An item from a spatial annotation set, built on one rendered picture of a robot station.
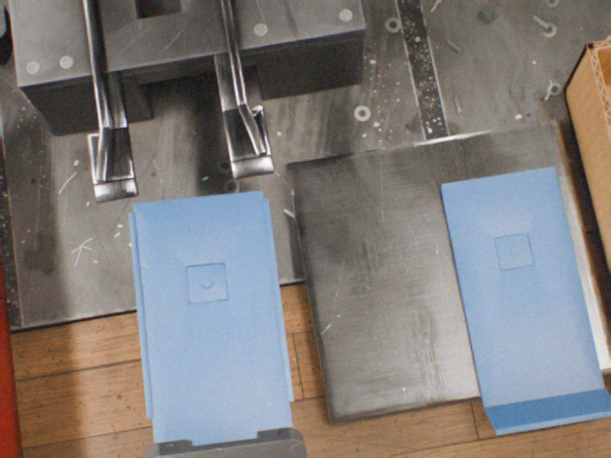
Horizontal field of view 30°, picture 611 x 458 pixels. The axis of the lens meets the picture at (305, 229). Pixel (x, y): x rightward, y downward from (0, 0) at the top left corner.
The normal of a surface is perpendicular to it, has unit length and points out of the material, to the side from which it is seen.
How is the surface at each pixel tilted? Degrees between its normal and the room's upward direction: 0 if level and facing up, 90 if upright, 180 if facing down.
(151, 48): 0
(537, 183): 0
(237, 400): 6
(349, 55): 90
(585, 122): 90
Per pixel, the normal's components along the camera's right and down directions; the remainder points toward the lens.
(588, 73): -0.99, 0.17
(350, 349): -0.03, -0.25
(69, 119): 0.17, 0.95
